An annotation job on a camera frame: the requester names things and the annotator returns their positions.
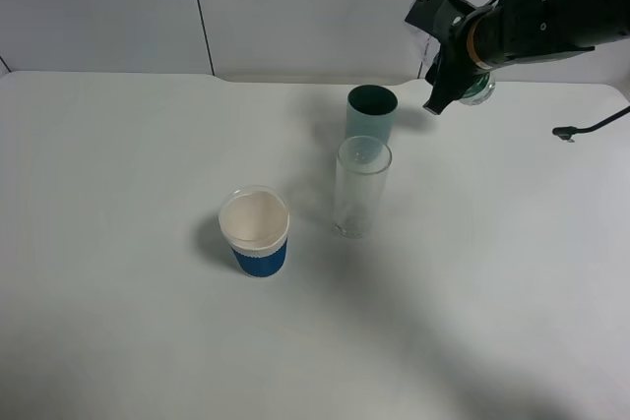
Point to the teal plastic cup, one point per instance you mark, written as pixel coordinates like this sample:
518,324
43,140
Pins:
371,112

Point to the blue and white paper cup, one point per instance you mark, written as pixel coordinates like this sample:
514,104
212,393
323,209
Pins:
255,222

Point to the clear bottle with green label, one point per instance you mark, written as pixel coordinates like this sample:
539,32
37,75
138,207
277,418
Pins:
429,48

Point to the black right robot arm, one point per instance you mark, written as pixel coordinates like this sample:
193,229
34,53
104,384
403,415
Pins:
533,31

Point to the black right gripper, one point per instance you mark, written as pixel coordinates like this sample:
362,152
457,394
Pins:
458,63

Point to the tall clear glass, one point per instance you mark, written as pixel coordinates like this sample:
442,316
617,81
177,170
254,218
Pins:
362,168

